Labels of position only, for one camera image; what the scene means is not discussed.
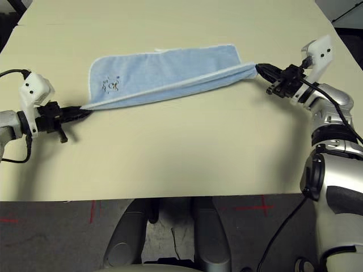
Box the black stand bar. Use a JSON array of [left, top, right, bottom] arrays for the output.
[[330, 8, 363, 25]]

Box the black foam floor mat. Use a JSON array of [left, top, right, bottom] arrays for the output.
[[0, 0, 28, 52], [334, 27, 363, 74]]

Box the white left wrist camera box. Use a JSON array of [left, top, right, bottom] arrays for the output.
[[19, 72, 55, 139]]

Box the grey robot right leg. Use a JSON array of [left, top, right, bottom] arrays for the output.
[[192, 197, 232, 272]]

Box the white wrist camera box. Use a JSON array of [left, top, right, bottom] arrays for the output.
[[19, 72, 55, 139], [294, 35, 336, 104]]

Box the grey robot torso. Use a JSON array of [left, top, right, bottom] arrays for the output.
[[107, 263, 199, 272]]

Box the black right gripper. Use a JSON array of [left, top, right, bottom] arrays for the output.
[[256, 63, 306, 100]]

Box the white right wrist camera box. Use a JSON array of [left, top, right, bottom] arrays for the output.
[[294, 35, 336, 104]]

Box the light blue terry towel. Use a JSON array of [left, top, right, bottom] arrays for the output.
[[81, 42, 259, 112]]

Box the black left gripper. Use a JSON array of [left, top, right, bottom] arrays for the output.
[[36, 101, 93, 144]]

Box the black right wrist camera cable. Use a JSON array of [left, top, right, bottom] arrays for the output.
[[256, 58, 363, 272]]

